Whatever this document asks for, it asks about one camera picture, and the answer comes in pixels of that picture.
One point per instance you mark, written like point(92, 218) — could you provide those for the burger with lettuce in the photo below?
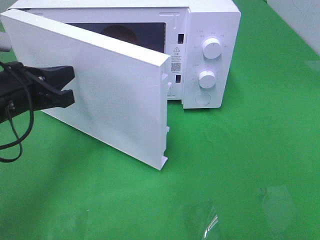
point(120, 32)

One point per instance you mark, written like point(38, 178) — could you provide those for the white microwave oven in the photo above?
point(176, 28)

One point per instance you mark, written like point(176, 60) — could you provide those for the lower white round knob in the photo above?
point(207, 79)

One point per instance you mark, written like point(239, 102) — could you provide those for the clear tape patch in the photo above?
point(201, 221)
point(278, 206)

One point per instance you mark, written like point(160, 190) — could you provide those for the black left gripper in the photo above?
point(41, 92)

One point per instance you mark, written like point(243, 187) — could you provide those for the white round knob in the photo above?
point(207, 79)
point(211, 48)

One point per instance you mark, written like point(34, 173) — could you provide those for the round white door button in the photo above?
point(203, 99)

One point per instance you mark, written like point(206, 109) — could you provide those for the upper white round knob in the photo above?
point(211, 48)

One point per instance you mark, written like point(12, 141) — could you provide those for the white microwave door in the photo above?
point(120, 89)

